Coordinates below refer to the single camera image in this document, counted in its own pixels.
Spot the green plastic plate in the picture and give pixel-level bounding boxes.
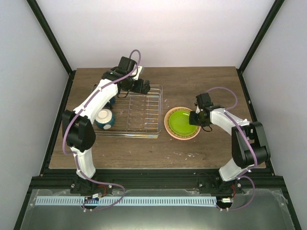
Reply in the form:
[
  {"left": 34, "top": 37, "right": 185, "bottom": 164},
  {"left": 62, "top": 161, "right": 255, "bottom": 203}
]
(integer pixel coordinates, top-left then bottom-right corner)
[{"left": 168, "top": 110, "right": 198, "bottom": 136}]

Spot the woven bamboo tray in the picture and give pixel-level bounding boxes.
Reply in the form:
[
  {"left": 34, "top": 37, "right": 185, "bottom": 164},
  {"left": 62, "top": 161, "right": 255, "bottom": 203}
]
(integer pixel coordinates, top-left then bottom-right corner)
[{"left": 165, "top": 108, "right": 200, "bottom": 139}]

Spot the dark blue ceramic mug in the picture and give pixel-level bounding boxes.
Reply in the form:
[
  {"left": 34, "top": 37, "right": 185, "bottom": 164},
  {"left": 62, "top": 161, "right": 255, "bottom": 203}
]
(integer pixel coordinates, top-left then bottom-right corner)
[{"left": 105, "top": 96, "right": 116, "bottom": 110}]

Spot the white and teal bowl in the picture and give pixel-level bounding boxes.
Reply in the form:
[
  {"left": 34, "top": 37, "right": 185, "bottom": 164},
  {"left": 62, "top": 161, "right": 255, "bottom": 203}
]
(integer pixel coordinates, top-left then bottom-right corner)
[{"left": 95, "top": 109, "right": 115, "bottom": 130}]

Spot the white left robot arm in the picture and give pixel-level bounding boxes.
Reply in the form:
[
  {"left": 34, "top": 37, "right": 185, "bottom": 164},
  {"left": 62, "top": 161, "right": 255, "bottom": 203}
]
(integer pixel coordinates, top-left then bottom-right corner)
[{"left": 62, "top": 57, "right": 150, "bottom": 194}]

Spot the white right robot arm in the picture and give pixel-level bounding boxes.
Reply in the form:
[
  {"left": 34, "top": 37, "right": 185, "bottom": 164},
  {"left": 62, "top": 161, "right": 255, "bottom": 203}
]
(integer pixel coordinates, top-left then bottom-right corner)
[{"left": 189, "top": 92, "right": 271, "bottom": 193}]

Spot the pink rimmed plate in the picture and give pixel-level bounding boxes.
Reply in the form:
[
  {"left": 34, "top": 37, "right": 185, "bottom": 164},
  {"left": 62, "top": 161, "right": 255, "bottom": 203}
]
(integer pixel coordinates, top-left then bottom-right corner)
[{"left": 164, "top": 106, "right": 201, "bottom": 141}]

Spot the clear plastic drip tray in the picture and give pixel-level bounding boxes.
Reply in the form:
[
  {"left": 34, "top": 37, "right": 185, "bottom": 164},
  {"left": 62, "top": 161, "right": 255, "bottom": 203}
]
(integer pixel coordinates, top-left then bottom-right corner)
[{"left": 90, "top": 83, "right": 165, "bottom": 139}]

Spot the light blue slotted strip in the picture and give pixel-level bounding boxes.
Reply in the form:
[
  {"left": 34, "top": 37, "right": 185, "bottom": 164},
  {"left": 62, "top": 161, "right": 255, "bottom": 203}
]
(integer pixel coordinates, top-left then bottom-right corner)
[{"left": 35, "top": 196, "right": 217, "bottom": 207}]

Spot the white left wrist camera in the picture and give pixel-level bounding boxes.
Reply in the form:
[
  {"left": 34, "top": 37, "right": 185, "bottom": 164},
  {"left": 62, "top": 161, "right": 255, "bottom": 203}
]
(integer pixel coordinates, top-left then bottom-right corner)
[{"left": 130, "top": 66, "right": 144, "bottom": 80}]

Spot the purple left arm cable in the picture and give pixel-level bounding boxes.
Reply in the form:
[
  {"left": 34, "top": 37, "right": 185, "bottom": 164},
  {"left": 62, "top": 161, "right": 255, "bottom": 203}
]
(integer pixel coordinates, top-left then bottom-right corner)
[{"left": 62, "top": 49, "right": 126, "bottom": 213}]

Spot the chrome wire dish rack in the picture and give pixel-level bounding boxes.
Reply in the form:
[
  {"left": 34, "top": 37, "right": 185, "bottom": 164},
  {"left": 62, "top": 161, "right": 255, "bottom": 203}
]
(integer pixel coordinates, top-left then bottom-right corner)
[{"left": 92, "top": 90, "right": 162, "bottom": 132}]

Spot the black front frame rail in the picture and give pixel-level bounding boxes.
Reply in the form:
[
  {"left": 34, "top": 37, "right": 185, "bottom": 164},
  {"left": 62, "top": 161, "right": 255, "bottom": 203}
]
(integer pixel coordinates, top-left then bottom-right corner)
[{"left": 31, "top": 169, "right": 283, "bottom": 192}]

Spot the black left frame post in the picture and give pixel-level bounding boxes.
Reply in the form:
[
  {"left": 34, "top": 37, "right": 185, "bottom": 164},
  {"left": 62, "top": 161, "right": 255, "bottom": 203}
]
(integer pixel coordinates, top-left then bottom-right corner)
[{"left": 26, "top": 0, "right": 73, "bottom": 75}]

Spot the black aluminium frame post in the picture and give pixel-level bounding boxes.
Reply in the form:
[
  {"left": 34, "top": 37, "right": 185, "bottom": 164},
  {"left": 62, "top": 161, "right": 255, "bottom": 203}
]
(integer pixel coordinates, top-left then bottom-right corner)
[{"left": 238, "top": 0, "right": 284, "bottom": 74}]

